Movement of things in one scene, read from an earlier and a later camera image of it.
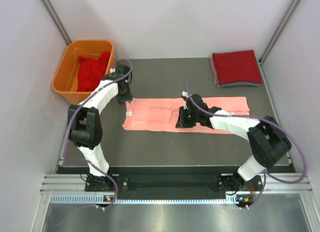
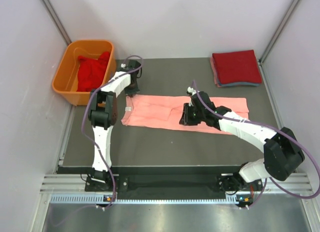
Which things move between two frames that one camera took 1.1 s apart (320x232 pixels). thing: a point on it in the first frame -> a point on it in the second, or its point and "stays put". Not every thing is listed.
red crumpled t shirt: x=91 y=71 stays put
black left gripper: x=128 y=97 -> x=131 y=92
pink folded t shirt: x=215 y=76 stays put
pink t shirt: x=160 y=114 stays put
